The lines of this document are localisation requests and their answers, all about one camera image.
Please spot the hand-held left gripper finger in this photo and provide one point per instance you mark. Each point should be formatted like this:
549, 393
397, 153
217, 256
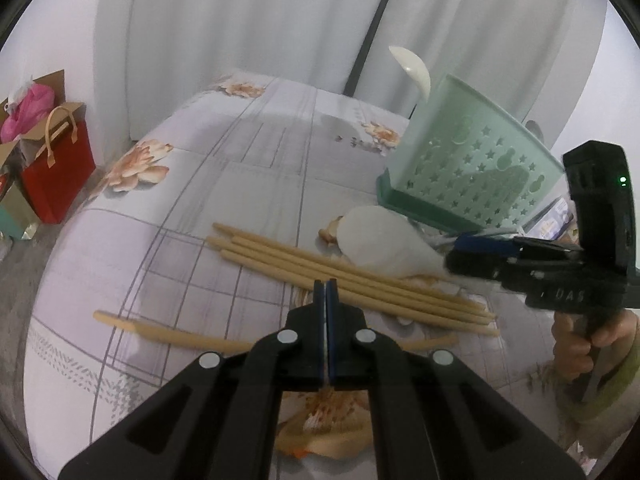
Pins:
332, 330
320, 330

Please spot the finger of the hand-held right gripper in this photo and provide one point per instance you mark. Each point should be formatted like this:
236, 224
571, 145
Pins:
480, 244
480, 267

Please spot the green plastic utensil holder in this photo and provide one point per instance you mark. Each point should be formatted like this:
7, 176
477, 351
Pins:
450, 170

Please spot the white rice paddle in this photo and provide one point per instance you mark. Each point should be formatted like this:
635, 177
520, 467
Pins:
380, 242

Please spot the person's right forearm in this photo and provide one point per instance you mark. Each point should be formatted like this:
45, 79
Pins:
615, 410

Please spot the person's right hand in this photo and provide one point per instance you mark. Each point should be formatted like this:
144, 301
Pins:
567, 350

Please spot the printed packet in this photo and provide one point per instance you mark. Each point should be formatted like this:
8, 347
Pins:
555, 220

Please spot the beige knit clothing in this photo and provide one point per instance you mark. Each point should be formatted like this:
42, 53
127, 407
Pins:
325, 445

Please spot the shiny metal spoon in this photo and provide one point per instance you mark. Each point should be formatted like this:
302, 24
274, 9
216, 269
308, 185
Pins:
534, 129

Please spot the small white plastic spoon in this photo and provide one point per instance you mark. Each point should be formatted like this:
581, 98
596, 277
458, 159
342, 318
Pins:
415, 72

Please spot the dark vertical pole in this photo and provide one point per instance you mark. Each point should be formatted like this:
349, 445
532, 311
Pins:
372, 25

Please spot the red gift bag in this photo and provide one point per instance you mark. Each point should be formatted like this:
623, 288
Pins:
60, 180

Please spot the white curtain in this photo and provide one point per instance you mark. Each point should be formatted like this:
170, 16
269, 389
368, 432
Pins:
225, 35

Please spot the teal and gold box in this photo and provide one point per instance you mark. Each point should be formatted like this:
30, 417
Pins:
20, 205

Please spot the brown cardboard box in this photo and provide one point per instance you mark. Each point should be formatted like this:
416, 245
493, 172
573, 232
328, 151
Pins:
50, 82

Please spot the pink plastic bag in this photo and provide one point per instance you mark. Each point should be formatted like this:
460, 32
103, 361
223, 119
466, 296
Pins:
30, 105

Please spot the small white plastic bag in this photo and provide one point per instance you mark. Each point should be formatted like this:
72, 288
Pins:
20, 92

